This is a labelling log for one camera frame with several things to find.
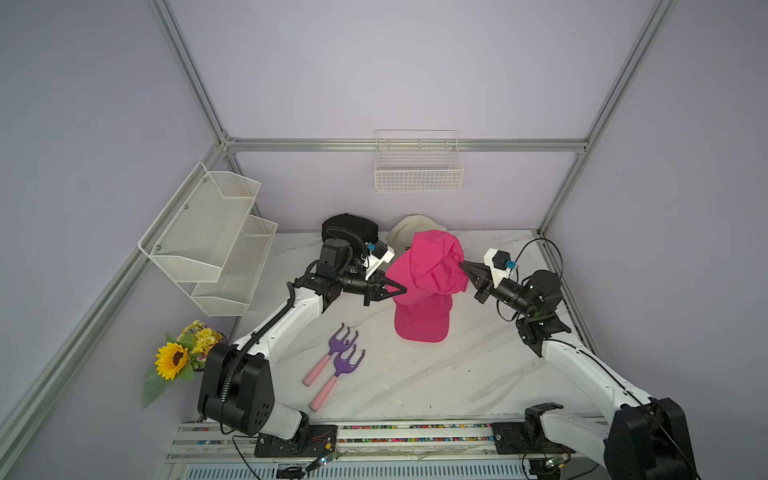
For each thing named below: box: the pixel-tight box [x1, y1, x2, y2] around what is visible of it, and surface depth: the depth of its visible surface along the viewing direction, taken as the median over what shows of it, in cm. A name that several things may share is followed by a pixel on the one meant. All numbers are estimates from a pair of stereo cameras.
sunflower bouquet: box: [143, 320, 227, 409], surface depth 63 cm
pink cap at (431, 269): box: [386, 230, 469, 303], surface depth 72 cm
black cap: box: [321, 213, 378, 253], surface depth 112 cm
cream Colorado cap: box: [386, 214, 447, 253], surface depth 112 cm
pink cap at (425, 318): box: [394, 293, 453, 343], surface depth 97 cm
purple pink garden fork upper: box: [303, 323, 359, 387], surface depth 92 cm
